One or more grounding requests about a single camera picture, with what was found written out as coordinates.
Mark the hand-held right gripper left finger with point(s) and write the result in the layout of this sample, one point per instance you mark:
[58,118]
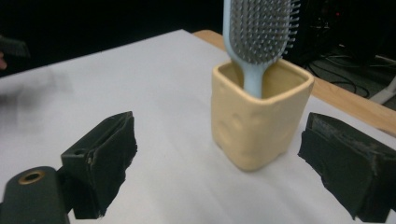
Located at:
[102,161]

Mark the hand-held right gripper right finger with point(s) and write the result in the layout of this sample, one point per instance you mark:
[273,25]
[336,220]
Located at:
[351,168]

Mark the yellow square cup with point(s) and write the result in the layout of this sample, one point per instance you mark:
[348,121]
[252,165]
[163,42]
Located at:
[255,130]

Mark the light blue hairbrush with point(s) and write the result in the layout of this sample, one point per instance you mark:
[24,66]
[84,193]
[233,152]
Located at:
[260,31]

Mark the white metal stand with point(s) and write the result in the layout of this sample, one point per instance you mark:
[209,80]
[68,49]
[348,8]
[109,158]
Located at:
[386,91]

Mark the pale table mat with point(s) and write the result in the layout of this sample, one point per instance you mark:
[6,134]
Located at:
[155,93]

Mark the dark equipment with red light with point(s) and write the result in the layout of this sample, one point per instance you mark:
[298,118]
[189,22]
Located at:
[342,25]

